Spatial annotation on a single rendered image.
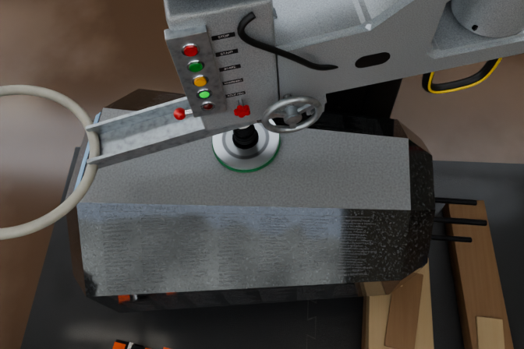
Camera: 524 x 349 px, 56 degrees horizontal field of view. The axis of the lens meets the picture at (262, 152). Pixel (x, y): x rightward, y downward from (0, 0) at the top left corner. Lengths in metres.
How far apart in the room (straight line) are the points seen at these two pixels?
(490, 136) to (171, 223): 1.74
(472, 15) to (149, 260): 1.17
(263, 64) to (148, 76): 1.86
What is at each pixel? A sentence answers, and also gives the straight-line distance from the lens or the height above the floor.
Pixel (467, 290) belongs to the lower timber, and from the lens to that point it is 2.28.
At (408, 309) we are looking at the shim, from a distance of 2.06.
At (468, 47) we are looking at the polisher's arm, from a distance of 1.32.
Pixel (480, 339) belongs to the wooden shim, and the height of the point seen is 0.13.
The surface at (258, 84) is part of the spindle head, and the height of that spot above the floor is 1.32.
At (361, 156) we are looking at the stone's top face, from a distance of 1.56.
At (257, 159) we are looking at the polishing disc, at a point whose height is 0.88.
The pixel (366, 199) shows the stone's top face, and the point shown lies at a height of 0.85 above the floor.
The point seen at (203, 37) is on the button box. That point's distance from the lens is 0.95.
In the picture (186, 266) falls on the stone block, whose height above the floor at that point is 0.70.
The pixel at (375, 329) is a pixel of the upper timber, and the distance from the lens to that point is 2.04.
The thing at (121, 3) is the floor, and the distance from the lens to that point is 3.30.
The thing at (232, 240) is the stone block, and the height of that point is 0.77.
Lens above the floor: 2.24
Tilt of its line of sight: 63 degrees down
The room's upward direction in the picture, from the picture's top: 9 degrees counter-clockwise
